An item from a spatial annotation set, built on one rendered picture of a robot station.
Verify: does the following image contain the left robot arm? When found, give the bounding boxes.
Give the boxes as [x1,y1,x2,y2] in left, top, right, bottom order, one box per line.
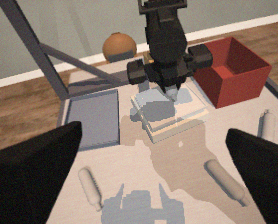
[138,0,197,87]

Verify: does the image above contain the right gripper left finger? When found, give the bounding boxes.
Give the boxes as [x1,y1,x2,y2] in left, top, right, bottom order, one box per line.
[0,121,82,224]

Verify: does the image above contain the red open box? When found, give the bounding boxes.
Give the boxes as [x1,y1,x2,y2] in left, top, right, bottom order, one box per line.
[193,36,272,109]

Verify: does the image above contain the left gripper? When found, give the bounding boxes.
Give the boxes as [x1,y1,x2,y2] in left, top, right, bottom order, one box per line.
[127,44,213,94]

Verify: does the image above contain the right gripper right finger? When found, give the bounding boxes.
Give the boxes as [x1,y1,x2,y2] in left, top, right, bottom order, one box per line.
[225,128,278,224]

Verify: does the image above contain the white gas cylinder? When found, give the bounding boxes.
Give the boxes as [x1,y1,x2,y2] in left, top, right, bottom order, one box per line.
[260,109,275,142]

